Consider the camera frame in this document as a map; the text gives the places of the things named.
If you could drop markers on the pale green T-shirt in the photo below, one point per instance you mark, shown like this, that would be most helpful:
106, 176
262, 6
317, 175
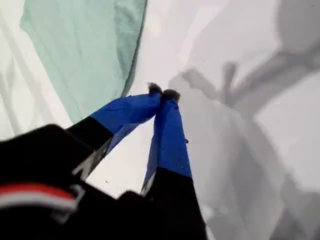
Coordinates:
87, 50

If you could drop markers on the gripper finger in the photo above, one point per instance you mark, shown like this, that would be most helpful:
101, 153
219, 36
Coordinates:
170, 150
125, 110

